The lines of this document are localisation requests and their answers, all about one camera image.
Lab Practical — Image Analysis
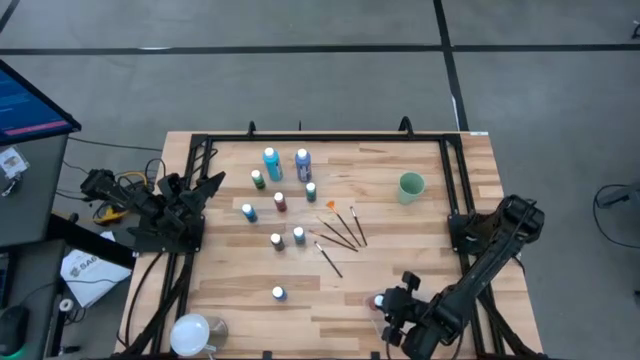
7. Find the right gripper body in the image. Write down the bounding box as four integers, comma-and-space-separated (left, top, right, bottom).
382, 287, 432, 332

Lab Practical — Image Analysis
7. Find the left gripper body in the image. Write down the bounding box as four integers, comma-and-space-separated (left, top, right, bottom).
152, 192, 202, 231

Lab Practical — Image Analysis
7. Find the clear plastic container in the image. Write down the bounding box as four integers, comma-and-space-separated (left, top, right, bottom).
367, 293, 401, 346

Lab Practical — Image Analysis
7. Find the large teal paint bottle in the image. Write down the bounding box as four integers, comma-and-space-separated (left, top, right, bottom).
262, 146, 284, 183

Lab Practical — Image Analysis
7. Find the black paintbrush brown tip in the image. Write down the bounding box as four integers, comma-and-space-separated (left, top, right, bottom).
316, 215, 359, 248

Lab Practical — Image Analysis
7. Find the light green plastic cup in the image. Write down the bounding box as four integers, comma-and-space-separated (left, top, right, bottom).
397, 171, 427, 206

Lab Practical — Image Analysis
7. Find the large purple paint bottle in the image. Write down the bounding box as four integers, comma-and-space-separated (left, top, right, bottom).
294, 148, 313, 183

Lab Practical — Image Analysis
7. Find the black metal beam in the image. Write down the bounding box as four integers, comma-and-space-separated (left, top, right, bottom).
47, 213, 137, 270

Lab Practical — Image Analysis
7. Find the white paper bag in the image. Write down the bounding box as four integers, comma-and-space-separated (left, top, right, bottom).
59, 248, 133, 309

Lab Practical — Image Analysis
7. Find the clear glass jar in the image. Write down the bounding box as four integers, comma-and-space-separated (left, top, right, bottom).
202, 315, 230, 351

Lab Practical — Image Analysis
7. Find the white label card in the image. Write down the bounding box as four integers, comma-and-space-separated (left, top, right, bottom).
0, 146, 30, 180

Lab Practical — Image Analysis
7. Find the dark grey desk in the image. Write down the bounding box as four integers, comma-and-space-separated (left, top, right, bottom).
0, 238, 67, 360

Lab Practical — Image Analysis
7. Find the computer monitor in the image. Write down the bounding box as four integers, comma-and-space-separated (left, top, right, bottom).
0, 59, 82, 147

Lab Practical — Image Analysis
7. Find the black computer mouse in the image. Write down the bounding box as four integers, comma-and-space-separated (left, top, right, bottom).
0, 304, 30, 357

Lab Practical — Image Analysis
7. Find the grey stand leg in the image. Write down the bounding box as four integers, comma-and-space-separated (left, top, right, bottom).
597, 180, 640, 210

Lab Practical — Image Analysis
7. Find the yellow cable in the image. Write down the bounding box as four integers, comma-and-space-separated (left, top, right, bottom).
92, 171, 150, 225

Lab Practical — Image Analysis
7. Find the black floor cable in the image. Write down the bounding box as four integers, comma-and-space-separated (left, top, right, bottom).
592, 183, 640, 250
67, 135, 165, 153

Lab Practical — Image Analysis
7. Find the black aluminium table frame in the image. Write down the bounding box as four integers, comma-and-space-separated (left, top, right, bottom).
117, 116, 546, 360

